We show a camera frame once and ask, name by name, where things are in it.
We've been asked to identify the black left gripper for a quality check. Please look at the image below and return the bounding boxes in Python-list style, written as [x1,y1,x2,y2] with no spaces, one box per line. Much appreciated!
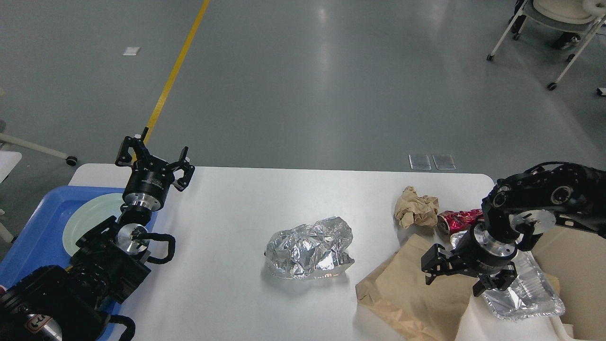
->
[116,127,195,211]

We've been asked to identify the floor socket plate left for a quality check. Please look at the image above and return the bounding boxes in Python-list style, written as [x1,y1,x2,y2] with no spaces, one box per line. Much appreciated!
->
[408,154,432,171]

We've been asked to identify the floor socket plate right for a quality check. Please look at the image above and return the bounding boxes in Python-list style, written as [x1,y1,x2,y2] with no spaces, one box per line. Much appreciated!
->
[431,154,457,171]

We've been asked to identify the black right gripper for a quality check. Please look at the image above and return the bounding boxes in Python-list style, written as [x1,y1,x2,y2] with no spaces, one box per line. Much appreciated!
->
[420,223,518,297]

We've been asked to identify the green plate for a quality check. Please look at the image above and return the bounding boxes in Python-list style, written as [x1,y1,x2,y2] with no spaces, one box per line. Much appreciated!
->
[62,193,124,256]

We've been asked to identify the brown paper bag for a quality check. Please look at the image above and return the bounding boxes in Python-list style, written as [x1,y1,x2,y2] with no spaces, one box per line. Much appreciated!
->
[356,234,476,341]

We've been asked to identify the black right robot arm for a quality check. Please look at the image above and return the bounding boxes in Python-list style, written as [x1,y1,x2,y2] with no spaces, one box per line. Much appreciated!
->
[420,162,605,296]

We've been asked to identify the aluminium foil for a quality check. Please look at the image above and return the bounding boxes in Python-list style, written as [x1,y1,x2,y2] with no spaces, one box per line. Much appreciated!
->
[264,216,355,280]

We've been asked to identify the crushed red soda can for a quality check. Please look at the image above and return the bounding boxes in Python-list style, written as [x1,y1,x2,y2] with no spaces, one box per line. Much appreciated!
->
[437,209,483,236]

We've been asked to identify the beige plastic bin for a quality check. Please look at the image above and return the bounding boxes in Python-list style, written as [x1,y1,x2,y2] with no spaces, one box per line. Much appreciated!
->
[497,179,606,340]

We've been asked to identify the blue plastic tray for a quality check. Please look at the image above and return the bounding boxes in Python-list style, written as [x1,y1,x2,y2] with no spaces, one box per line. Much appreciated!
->
[0,186,160,341]

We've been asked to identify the white office chair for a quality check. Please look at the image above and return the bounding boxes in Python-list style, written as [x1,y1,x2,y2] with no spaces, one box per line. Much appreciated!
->
[486,0,605,91]
[0,133,78,166]

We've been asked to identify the white office chair left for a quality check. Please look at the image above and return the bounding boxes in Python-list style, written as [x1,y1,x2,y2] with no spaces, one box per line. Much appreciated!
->
[0,133,78,166]

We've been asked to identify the crumpled brown paper ball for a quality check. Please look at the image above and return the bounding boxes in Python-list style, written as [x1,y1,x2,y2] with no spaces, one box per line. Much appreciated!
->
[394,186,439,229]

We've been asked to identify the white paper on floor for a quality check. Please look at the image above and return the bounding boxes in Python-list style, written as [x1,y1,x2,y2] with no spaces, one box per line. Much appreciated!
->
[123,46,141,56]

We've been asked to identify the white office chair right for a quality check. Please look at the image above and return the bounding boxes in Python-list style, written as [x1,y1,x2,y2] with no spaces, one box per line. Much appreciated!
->
[486,0,605,91]

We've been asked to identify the clear plastic bottle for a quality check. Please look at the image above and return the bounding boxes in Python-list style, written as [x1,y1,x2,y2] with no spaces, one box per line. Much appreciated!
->
[450,230,566,321]

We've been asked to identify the person's feet under chair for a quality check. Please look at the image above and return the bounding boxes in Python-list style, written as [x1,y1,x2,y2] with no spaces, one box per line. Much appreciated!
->
[533,0,582,50]

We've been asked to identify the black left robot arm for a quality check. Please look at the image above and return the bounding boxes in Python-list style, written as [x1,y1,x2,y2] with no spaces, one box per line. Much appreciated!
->
[1,127,195,341]

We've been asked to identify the floor socket plate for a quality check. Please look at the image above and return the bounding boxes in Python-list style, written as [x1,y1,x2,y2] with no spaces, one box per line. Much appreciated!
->
[431,154,457,171]
[408,154,432,171]

